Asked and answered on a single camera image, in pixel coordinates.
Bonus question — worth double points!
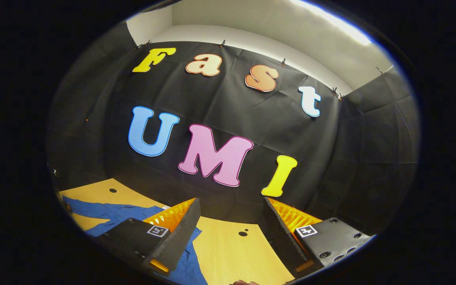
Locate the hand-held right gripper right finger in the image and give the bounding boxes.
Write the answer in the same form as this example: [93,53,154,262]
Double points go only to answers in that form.
[263,196,373,274]

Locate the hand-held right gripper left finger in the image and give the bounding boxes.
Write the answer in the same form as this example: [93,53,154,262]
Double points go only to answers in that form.
[93,198,201,275]

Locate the blue button shirt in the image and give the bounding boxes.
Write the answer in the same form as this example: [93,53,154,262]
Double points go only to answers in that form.
[63,196,209,285]

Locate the black backdrop cloth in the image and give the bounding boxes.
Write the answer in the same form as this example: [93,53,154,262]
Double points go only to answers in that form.
[46,22,421,238]

